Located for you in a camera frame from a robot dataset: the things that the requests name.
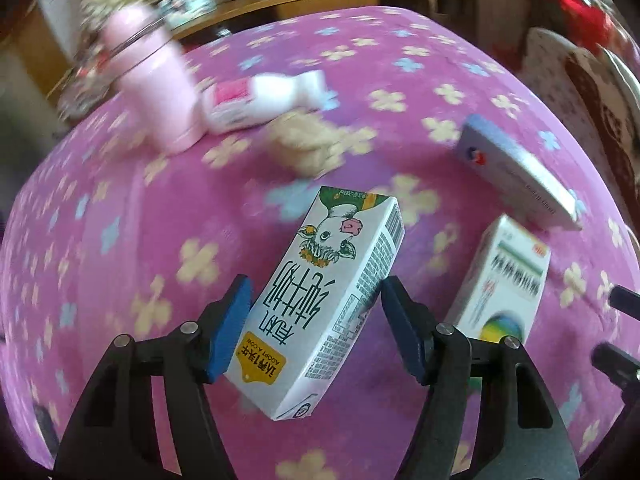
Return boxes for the crumpled brown paper wrapper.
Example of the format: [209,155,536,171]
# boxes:
[265,112,347,179]

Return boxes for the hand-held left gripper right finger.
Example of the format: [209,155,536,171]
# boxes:
[381,276,581,480]

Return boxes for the white red patterned pillow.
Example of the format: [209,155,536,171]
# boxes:
[520,27,640,232]

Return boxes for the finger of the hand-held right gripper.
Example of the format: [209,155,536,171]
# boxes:
[591,342,640,392]
[610,285,640,319]

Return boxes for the pink water bottle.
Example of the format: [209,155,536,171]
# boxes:
[102,2,206,155]

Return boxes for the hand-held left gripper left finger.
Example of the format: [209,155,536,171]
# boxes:
[52,274,254,480]

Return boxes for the pink floral blanket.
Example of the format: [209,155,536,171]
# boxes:
[0,5,640,480]

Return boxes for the white bottle with pink label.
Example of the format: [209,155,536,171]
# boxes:
[200,70,339,135]

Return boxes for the white milk carton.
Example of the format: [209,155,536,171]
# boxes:
[223,186,406,421]

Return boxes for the white medicine box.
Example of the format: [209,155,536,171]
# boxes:
[444,214,552,345]

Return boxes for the framed photo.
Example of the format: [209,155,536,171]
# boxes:
[157,0,219,29]

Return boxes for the grey dark cloth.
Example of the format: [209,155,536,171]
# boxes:
[34,404,62,462]

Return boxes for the clear plastic bags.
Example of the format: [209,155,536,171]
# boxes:
[55,47,122,122]

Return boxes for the red cloth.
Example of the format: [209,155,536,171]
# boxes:
[559,0,632,57]

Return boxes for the wooden desk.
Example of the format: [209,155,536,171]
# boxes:
[170,0,386,44]

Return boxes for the blue white flat box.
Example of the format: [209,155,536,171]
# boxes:
[454,114,585,232]

